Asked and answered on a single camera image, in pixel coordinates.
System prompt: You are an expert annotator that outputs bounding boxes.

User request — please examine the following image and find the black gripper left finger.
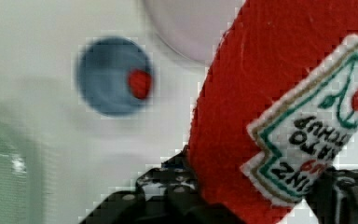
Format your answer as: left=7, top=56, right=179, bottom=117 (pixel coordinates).
left=135, top=145, right=200, bottom=200

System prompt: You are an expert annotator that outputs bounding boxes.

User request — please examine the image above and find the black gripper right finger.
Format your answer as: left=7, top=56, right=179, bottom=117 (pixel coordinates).
left=306, top=167, right=358, bottom=224

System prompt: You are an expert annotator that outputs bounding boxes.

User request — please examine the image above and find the red plush ketchup bottle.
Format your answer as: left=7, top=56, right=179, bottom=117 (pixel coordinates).
left=187, top=0, right=358, bottom=224

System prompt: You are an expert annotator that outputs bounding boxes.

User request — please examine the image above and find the red strawberry toy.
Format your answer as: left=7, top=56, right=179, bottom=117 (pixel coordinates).
left=128, top=70, right=152, bottom=100

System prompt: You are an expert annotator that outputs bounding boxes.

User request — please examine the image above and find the blue bowl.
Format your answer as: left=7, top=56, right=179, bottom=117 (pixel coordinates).
left=76, top=36, right=154, bottom=117

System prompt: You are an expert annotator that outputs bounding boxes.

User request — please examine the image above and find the light purple round plate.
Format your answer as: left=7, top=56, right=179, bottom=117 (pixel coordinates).
left=142, top=0, right=246, bottom=64

